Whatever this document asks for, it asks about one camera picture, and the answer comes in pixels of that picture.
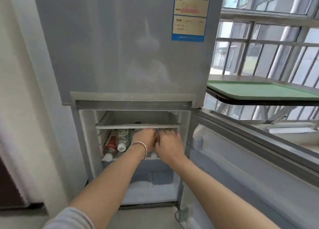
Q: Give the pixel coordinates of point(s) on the person's left hand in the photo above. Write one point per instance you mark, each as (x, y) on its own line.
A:
(142, 138)

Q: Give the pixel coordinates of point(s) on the person's right hand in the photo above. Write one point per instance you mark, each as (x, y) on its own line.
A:
(170, 146)

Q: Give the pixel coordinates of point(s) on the person's right fingers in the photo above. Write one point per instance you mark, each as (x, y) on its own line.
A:
(167, 136)

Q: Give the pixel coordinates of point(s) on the person's right forearm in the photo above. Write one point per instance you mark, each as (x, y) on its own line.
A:
(214, 194)

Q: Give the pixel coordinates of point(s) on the person's left forearm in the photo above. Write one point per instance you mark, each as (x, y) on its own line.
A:
(109, 184)

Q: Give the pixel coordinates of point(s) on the white refrigerator shelf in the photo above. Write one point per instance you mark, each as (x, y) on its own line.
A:
(139, 124)

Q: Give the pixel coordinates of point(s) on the clear door bin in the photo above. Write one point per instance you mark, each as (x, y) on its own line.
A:
(196, 146)

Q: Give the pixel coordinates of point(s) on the clear crisper drawer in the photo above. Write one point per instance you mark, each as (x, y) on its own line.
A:
(152, 174)

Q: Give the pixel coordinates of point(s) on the white green label bottle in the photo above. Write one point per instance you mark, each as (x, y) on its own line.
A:
(122, 139)

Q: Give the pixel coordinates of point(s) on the red label bottle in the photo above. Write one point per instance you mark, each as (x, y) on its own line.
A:
(111, 143)

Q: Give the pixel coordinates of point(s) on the open grey refrigerator door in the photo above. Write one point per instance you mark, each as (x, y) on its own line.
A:
(249, 166)

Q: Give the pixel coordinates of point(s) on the dark-edged table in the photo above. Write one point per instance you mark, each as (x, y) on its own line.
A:
(249, 102)

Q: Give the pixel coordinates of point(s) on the grey two-door refrigerator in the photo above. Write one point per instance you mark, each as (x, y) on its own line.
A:
(124, 49)

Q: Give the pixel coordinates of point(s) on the green plastic tray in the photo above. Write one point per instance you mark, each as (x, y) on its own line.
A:
(259, 90)

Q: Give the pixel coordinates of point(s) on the blue-edged energy label sticker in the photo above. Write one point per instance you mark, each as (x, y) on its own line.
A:
(189, 24)

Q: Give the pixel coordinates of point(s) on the grey sleeve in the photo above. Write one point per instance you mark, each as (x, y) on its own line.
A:
(69, 220)

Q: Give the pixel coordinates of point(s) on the metal window railing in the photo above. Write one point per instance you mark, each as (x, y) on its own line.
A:
(261, 42)

